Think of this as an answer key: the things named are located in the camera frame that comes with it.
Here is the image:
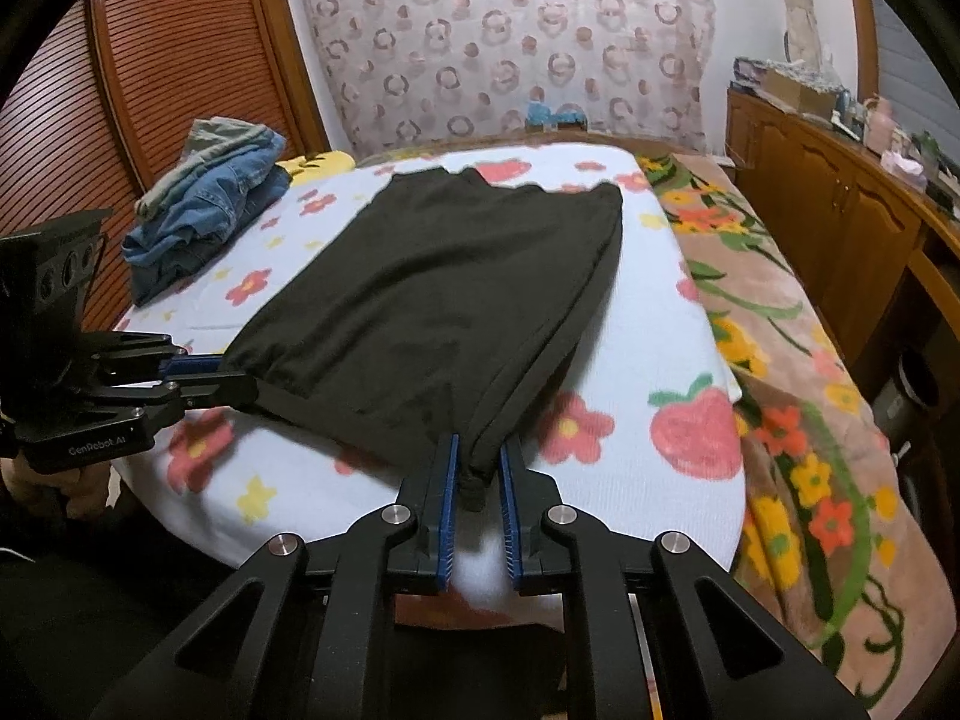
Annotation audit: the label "sheer ring pattern curtain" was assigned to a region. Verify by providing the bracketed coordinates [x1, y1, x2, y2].
[296, 0, 713, 155]

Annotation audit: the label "blue bag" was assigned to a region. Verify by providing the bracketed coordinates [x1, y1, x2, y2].
[525, 97, 590, 128]

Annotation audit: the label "grey trash bin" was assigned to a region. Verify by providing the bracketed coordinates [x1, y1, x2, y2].
[874, 345, 942, 466]

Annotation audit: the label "blue denim jeans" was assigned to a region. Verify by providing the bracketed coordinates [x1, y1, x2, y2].
[121, 142, 292, 305]

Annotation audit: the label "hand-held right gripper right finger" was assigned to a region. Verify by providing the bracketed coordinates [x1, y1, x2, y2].
[499, 435, 875, 720]

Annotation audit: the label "pink floral fleece blanket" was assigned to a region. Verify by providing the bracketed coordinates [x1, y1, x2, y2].
[352, 133, 927, 720]

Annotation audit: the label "yellow plush toy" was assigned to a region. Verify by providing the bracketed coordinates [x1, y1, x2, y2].
[276, 150, 357, 188]

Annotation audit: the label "wooden window frame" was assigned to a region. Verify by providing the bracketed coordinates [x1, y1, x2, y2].
[847, 0, 882, 102]

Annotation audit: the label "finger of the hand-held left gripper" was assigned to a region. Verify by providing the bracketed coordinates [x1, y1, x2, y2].
[105, 370, 260, 428]
[97, 330, 227, 387]

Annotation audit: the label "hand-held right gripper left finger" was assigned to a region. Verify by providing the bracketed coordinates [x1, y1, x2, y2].
[90, 431, 462, 720]

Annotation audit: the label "person's left hand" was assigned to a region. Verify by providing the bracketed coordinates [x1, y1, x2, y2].
[0, 454, 115, 516]

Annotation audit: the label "grey window blind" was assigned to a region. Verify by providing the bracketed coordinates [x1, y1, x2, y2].
[866, 0, 960, 136]

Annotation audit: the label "beige tied curtain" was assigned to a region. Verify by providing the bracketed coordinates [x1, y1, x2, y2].
[765, 0, 818, 65]

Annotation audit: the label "wooden slatted wardrobe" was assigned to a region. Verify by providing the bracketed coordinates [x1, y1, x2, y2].
[0, 0, 331, 335]

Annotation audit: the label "person's dark clothing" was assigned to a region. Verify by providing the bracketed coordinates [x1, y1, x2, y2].
[0, 465, 248, 720]

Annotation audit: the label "wooden sideboard cabinet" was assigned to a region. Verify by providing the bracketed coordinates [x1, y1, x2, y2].
[724, 86, 960, 421]

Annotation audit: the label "pink thermos jug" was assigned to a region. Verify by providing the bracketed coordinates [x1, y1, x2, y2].
[862, 96, 897, 151]

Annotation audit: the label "black pants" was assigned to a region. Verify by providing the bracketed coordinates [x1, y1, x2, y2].
[223, 167, 626, 515]

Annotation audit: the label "white flower print blanket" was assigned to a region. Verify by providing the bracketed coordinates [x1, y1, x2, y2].
[112, 141, 747, 601]

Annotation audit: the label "cardboard box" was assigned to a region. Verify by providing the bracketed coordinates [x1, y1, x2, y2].
[765, 67, 837, 121]

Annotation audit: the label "grey-green folded pants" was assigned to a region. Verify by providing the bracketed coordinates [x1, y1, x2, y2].
[135, 117, 286, 215]

